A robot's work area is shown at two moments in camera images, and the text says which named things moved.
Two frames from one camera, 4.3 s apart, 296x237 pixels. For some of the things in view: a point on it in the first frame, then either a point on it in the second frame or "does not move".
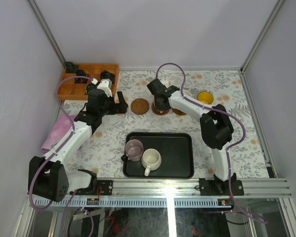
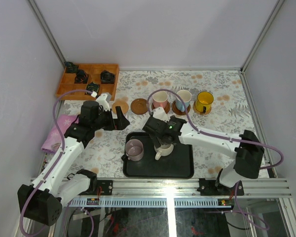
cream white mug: [151, 160] → [163, 150]
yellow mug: [205, 97] does not move
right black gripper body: [158, 106] → [155, 139]
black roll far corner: [69, 64] does not move
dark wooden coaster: [139, 106] does not move
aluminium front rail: [188, 188] does not move
